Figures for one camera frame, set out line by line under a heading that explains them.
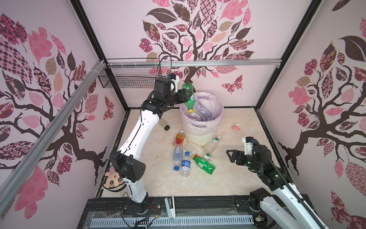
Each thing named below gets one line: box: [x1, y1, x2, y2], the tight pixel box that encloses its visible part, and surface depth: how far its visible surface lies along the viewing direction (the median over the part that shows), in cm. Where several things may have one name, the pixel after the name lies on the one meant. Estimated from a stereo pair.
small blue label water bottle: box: [180, 151, 192, 177], surface depth 86 cm
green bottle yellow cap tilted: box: [191, 154, 216, 175], surface depth 85 cm
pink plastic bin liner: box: [179, 92, 225, 136], surface depth 87 cm
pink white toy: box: [232, 123, 241, 132], surface depth 108 cm
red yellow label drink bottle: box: [173, 129, 185, 146], surface depth 98 cm
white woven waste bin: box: [185, 131, 215, 147], surface depth 94 cm
